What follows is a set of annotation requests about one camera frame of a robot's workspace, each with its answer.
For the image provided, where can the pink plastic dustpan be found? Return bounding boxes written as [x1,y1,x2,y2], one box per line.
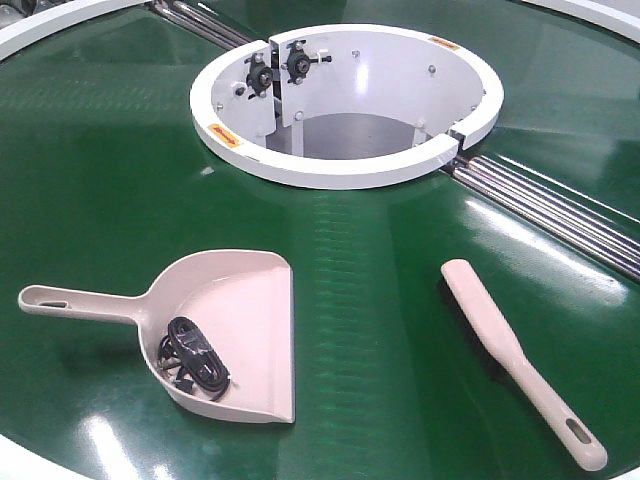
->
[18,249,295,424]

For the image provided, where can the black cable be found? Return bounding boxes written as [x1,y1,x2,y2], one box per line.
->
[157,315,232,402]

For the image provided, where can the pink hand brush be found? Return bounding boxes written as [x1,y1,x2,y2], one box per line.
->
[441,259,608,472]

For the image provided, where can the black left bearing block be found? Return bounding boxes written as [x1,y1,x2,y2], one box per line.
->
[245,53,273,99]

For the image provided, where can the black bearing block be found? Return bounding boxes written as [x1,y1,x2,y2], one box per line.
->
[283,40,333,85]
[245,53,273,99]

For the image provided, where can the black right bearing block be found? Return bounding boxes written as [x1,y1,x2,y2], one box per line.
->
[283,40,333,85]

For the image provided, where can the steel transfer rollers rear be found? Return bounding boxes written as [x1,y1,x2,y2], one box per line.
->
[146,0,253,50]

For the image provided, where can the steel transfer rollers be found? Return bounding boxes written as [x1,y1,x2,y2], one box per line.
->
[442,155,639,282]
[146,0,253,50]

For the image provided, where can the steel transfer rollers right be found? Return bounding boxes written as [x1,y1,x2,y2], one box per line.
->
[442,155,639,282]

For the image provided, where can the white inner conveyor ring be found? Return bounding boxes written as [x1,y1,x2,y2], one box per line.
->
[188,22,505,190]

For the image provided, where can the white outer conveyor rail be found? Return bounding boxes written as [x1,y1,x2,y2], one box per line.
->
[1,0,639,60]

